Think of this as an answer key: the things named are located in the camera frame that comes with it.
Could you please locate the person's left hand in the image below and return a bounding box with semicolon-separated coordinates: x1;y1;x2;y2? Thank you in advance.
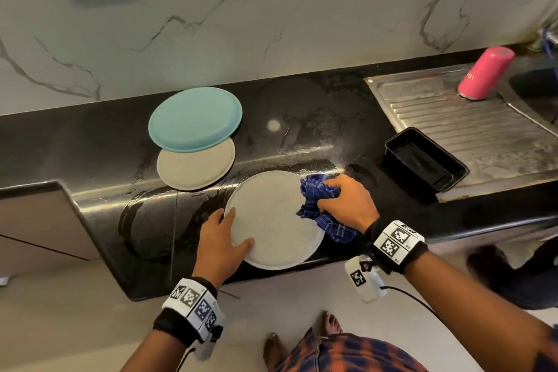
192;207;256;290

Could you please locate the person's right hand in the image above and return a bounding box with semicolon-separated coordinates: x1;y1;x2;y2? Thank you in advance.
316;174;381;235

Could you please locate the blue striped cloth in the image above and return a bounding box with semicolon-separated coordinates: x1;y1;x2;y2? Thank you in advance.
296;173;360;245

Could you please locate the speckled white plate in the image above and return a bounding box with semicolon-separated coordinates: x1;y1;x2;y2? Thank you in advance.
224;169;328;271
156;137;237;192

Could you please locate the teal plate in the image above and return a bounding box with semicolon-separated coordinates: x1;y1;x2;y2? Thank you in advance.
147;87;244;154

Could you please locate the person's right forearm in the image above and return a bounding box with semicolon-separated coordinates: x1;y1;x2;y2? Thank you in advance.
405;249;555;372

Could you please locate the person's left forearm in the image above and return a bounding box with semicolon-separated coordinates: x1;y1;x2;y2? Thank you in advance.
120;328;186;372

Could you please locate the person's left foot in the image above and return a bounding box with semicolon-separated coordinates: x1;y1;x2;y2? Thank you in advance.
263;332;287;371

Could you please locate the person's right foot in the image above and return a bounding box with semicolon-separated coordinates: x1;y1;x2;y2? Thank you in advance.
321;312;344;338

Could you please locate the black plastic tray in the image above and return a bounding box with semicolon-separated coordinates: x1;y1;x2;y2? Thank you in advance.
382;127;470;194

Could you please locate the blue orange plaid shirt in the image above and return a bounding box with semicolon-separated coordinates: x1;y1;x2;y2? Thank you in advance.
283;324;558;372

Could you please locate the steel sink drainboard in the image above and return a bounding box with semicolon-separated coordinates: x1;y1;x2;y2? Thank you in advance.
364;53;558;205

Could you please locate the brown lower drawer unit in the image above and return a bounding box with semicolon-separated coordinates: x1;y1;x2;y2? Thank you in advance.
0;181;101;280

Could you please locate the red bear cup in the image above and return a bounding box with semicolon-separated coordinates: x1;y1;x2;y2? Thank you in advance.
457;46;516;102

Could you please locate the steel faucet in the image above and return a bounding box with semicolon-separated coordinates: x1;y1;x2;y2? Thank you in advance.
534;23;558;50

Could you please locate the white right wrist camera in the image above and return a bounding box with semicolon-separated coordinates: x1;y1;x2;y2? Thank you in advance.
344;254;389;304

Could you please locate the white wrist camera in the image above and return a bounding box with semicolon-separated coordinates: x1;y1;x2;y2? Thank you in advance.
194;315;226;362
344;254;389;304

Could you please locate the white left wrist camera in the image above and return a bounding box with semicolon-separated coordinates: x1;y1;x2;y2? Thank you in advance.
194;315;226;362

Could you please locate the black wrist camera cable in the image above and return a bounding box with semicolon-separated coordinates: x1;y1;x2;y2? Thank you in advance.
177;345;197;372
379;284;437;316

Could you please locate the blue hose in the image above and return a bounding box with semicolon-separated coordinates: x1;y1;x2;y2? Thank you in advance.
542;31;558;63

